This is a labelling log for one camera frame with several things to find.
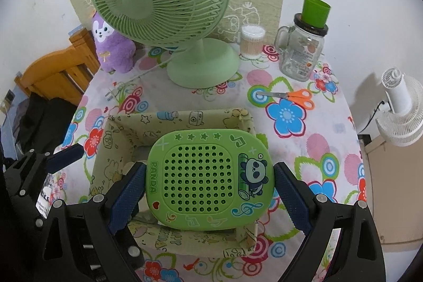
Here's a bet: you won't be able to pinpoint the black fan cable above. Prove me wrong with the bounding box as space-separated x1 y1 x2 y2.
365 99 389 134

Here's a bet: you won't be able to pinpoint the green desk fan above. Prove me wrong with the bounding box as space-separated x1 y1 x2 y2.
87 0 240 88

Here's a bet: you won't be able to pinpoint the black bag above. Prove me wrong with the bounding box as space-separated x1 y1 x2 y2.
13 94 78 157

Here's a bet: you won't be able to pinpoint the green plastic cup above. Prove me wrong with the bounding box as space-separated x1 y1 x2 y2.
301 0 332 27

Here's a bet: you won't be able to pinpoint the white fan power cable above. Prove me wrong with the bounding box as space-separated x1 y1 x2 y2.
105 57 172 101

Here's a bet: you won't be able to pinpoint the green panda speaker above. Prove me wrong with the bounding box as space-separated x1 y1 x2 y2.
146 128 275 230

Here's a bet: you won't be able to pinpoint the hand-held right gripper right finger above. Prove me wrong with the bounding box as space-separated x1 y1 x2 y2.
274 162 385 282

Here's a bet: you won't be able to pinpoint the clear cotton swab jar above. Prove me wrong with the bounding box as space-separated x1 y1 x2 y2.
241 26 266 58

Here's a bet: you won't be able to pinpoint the white standing fan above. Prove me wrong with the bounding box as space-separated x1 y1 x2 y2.
375 68 423 147

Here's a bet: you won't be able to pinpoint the beige cabinet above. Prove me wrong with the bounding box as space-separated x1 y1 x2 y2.
358 123 423 253

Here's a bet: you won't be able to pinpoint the orange handled scissors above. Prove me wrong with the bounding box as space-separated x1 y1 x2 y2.
257 89 314 110

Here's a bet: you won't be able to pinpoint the glass mug jar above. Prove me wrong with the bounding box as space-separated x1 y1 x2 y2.
274 14 329 82

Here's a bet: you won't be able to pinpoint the wall socket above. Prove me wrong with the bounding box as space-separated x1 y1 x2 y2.
3 89 15 111

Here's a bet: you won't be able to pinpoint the floral tablecloth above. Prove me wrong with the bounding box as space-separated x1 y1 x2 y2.
61 41 367 282

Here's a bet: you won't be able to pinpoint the cartoon printed storage box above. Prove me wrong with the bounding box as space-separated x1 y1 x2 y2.
89 108 269 258

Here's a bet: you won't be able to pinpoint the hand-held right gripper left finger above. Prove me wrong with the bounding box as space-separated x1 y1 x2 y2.
43 162 148 282

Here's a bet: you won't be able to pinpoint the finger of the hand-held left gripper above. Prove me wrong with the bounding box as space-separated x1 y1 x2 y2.
114 236 145 282
13 143 85 173

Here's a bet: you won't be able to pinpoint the wooden chair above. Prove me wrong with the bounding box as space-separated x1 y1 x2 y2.
14 29 101 101

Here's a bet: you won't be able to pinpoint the purple plush toy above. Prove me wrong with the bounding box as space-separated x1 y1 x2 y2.
91 12 135 74

